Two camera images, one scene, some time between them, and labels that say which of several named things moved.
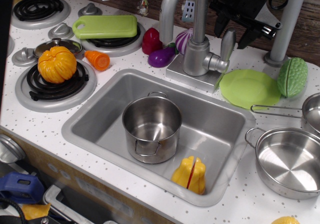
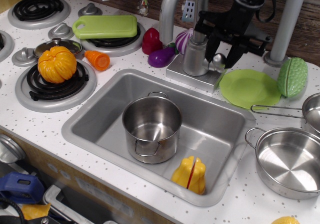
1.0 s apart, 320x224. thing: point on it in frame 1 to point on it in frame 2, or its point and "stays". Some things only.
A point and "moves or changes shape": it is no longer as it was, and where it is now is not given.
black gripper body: [244, 7] to [236, 23]
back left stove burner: [40, 12] stays
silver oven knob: [10, 150] stays
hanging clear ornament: [143, 5] stays
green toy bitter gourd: [292, 77] stays
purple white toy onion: [182, 38] stays
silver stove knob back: [90, 9] stays
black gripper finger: [222, 21] to [212, 43]
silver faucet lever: [213, 62] moves or changes shape
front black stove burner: [36, 94] stays
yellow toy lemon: [286, 220] stays
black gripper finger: [250, 36] to [236, 51]
